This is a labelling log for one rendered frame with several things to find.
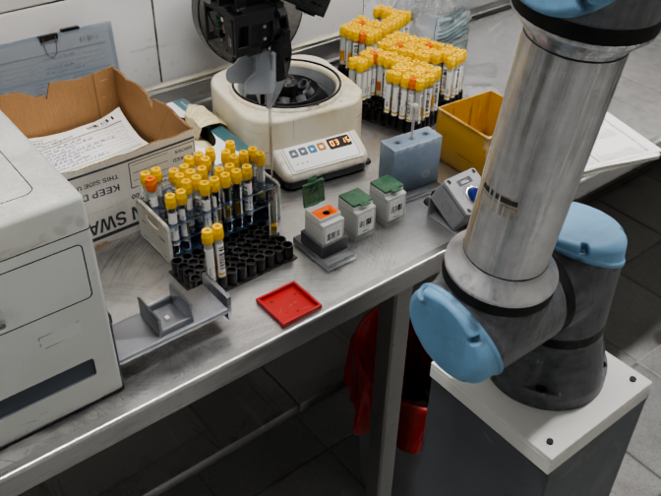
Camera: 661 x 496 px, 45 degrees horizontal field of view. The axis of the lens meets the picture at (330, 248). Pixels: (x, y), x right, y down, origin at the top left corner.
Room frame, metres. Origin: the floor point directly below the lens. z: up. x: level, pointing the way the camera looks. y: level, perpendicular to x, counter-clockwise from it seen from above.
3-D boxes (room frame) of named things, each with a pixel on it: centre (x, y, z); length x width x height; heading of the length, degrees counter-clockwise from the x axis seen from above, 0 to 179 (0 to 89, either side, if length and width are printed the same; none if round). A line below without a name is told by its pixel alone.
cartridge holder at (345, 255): (0.98, 0.01, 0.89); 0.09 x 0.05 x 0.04; 39
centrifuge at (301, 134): (1.31, 0.08, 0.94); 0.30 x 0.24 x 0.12; 30
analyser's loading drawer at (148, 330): (0.76, 0.23, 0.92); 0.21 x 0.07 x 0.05; 129
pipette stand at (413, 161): (1.17, -0.13, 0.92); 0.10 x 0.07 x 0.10; 124
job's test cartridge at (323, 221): (0.98, 0.01, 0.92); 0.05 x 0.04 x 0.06; 39
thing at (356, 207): (1.04, -0.04, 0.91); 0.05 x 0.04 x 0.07; 39
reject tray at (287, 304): (0.85, 0.06, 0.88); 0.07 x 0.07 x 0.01; 39
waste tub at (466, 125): (1.27, -0.28, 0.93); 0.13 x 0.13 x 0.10; 35
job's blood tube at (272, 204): (0.99, 0.09, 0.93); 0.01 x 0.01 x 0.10
